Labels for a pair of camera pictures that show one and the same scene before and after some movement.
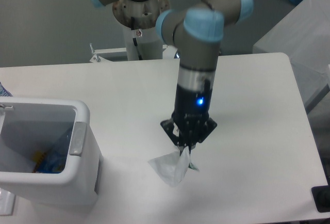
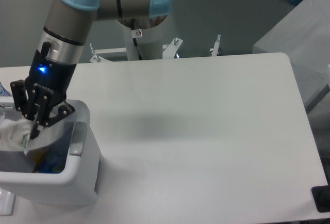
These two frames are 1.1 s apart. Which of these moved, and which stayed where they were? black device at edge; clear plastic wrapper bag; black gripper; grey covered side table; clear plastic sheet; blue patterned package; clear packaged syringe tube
Moved: clear packaged syringe tube; clear plastic wrapper bag; black gripper
Stayed: grey covered side table; clear plastic sheet; blue patterned package; black device at edge
